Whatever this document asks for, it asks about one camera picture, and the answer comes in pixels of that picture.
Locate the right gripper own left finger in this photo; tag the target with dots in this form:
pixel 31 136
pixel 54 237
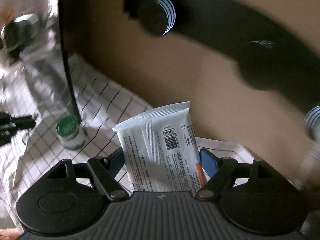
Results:
pixel 101 172

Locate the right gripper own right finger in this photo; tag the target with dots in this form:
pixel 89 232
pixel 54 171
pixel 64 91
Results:
pixel 224 171

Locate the white wet wipes pack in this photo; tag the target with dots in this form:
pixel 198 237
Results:
pixel 160 150

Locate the black white grid tablecloth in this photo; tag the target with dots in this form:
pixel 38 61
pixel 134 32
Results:
pixel 57 114

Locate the green lid jar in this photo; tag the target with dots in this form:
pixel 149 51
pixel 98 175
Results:
pixel 70 133

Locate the black monitor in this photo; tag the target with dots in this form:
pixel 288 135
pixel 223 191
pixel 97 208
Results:
pixel 70 50

